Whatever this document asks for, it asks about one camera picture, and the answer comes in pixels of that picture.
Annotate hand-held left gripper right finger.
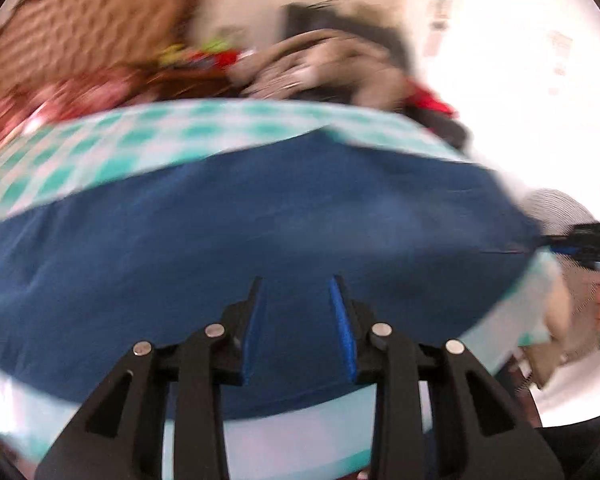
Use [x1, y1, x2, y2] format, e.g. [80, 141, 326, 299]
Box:
[329, 275, 566, 480]

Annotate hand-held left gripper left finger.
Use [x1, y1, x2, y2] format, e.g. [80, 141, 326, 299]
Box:
[35, 276, 267, 480]

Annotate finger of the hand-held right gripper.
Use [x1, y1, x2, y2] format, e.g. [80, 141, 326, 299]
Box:
[537, 234, 581, 257]

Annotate blue denim pants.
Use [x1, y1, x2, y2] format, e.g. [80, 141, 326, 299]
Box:
[0, 127, 543, 421]

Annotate red cloth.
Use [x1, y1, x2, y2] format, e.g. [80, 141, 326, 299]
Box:
[410, 85, 456, 116]

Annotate green white checked bed sheet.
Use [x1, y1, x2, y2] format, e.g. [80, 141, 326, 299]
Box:
[0, 99, 566, 480]

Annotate dark wooden nightstand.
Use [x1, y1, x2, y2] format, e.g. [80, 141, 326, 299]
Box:
[145, 67, 241, 103]

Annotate red box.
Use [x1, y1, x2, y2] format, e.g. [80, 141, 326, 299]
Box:
[200, 49, 243, 72]

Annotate beige plaid coat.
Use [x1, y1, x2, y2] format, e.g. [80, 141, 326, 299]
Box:
[230, 30, 416, 111]

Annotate yellow-green box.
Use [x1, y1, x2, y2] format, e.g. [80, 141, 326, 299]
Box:
[157, 42, 188, 66]

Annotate red floral quilt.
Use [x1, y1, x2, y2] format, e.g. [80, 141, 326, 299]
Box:
[0, 67, 151, 151]

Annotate brown tufted headboard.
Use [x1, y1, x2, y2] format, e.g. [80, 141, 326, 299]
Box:
[0, 0, 198, 106]

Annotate white wall paper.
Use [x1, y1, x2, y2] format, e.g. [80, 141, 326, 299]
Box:
[547, 30, 573, 96]
[422, 0, 453, 58]

